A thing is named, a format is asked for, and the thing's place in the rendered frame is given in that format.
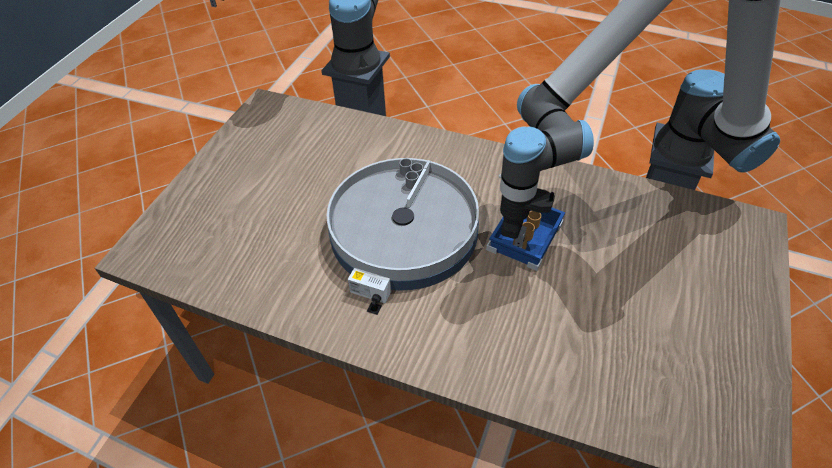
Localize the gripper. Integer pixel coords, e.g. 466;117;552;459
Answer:
499;198;532;250

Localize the blue crate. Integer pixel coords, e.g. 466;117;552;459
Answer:
489;201;566;264

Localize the grey turntable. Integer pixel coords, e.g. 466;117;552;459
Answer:
326;158;480;291

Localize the wooden table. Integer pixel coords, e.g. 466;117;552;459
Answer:
96;89;795;468

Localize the white control box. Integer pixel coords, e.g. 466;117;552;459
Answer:
348;268;391;317

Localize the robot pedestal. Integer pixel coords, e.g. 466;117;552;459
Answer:
323;51;391;116
647;120;716;190

